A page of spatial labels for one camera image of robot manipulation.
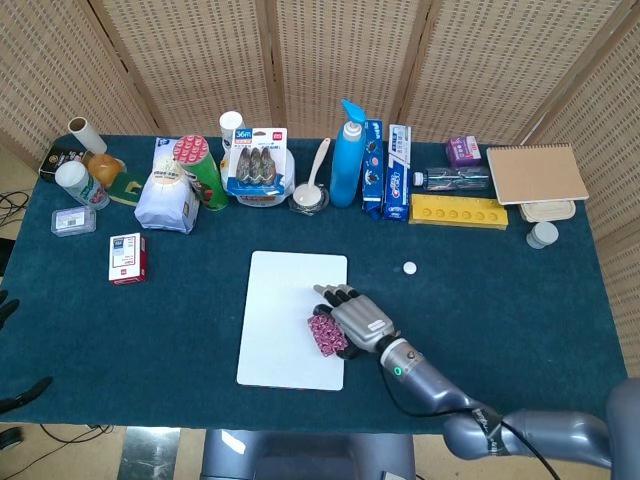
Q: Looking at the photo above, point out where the white paper cup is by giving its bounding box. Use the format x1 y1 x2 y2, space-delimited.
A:
218 110 246 151

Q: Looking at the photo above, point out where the red and white box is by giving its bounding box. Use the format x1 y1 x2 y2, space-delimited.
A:
108 232 148 287

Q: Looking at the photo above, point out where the clear plastic storage container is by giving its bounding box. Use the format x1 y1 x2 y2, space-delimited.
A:
219 149 297 207

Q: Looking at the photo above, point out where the blue Oreo box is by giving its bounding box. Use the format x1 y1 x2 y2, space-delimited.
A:
360 118 386 220

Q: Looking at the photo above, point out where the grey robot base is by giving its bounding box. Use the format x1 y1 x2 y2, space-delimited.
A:
200 428 417 480

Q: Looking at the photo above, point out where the beige lunch box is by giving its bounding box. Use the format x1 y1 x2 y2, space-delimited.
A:
518 199 576 223

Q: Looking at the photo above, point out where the purple small box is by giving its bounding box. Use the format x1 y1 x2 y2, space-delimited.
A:
445 135 484 168

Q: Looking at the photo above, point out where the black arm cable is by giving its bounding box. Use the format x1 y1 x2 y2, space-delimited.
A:
380 367 559 480

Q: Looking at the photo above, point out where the black tin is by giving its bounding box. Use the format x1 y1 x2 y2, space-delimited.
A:
38 144 91 184

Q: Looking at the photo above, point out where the green Pringles can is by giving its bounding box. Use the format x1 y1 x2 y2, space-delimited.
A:
171 133 230 212

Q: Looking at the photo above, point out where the lavender paper bag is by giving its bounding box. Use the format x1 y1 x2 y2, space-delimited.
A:
133 137 201 235

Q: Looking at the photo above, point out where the small clear plastic box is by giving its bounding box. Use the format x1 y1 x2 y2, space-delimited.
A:
50 205 97 238

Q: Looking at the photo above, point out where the blister pack of clips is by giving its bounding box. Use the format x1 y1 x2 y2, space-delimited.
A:
226 126 289 197

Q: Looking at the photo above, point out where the white bottle green label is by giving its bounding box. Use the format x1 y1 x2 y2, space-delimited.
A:
54 160 111 211

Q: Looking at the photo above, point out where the Crest toothpaste box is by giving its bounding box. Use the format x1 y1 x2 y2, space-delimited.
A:
382 123 413 222

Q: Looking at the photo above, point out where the white rectangular board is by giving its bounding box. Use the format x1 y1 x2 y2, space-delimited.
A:
235 250 349 392

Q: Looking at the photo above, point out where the dark patterned bowl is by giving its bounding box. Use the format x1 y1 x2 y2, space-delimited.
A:
292 184 331 217

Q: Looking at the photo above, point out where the black floor cable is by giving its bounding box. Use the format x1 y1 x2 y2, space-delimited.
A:
0 192 26 227
0 423 114 451

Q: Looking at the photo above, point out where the white cardboard tube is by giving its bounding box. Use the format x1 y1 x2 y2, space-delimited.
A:
67 116 108 155

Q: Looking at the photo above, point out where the small grey jar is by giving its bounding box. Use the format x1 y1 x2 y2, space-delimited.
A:
525 221 560 250

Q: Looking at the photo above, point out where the yellow green sponge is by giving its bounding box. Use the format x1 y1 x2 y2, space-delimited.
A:
107 169 149 207

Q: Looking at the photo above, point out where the woven folding screen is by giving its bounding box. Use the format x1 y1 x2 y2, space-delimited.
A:
0 0 640 381

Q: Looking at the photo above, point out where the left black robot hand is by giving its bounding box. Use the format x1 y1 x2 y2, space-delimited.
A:
0 288 54 414

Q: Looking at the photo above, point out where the brown spiral notebook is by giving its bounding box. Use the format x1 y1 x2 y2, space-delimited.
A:
486 143 590 206

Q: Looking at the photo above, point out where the blue plastic bottle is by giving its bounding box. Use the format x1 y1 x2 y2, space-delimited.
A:
329 99 369 209

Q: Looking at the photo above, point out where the clear water bottle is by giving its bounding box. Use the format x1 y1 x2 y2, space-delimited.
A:
412 166 492 192

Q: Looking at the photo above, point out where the yellow holed tray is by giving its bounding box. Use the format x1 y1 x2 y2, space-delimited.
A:
408 193 509 231

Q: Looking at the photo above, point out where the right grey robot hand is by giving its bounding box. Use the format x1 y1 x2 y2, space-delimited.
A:
312 283 401 362

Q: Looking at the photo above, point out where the cream plastic spoon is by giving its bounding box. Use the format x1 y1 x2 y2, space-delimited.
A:
292 137 333 207

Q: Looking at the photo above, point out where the magenta patterned card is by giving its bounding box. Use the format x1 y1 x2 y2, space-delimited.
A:
306 313 349 358

